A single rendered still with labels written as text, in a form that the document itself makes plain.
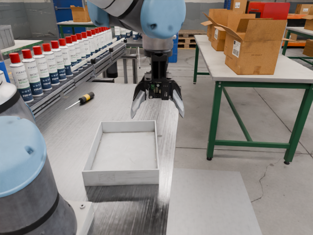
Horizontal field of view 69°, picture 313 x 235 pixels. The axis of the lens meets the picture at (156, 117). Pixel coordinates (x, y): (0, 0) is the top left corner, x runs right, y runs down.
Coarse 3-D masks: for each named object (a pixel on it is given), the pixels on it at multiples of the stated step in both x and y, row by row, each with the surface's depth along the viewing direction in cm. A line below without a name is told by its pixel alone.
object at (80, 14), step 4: (72, 8) 539; (76, 8) 538; (80, 8) 536; (84, 8) 573; (72, 12) 547; (76, 12) 546; (80, 12) 544; (84, 12) 543; (76, 16) 551; (80, 16) 549; (84, 16) 547; (88, 16) 561; (76, 20) 554; (80, 20) 553; (84, 20) 551; (88, 20) 563
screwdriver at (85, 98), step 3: (90, 93) 113; (93, 93) 114; (84, 96) 109; (87, 96) 110; (90, 96) 112; (93, 96) 114; (81, 99) 107; (84, 99) 108; (87, 99) 110; (78, 102) 106; (81, 102) 108; (72, 105) 103; (66, 108) 100
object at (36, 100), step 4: (68, 80) 124; (60, 84) 118; (52, 88) 113; (56, 88) 113; (44, 92) 108; (48, 92) 108; (44, 96) 103; (36, 100) 99; (40, 100) 100; (28, 104) 95; (32, 104) 95
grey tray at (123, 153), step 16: (112, 128) 83; (128, 128) 83; (144, 128) 84; (96, 144) 74; (112, 144) 77; (128, 144) 77; (144, 144) 77; (96, 160) 69; (112, 160) 69; (128, 160) 69; (144, 160) 69; (96, 176) 59; (112, 176) 59; (128, 176) 60; (144, 176) 60
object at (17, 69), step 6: (12, 54) 87; (18, 54) 89; (12, 60) 88; (18, 60) 89; (12, 66) 88; (18, 66) 89; (24, 66) 92; (12, 72) 90; (18, 72) 90; (24, 72) 91; (18, 78) 91; (24, 78) 92; (18, 84) 92; (24, 84) 92; (18, 90) 93; (24, 90) 93; (30, 90) 96; (24, 96) 94; (30, 96) 96; (30, 102) 96
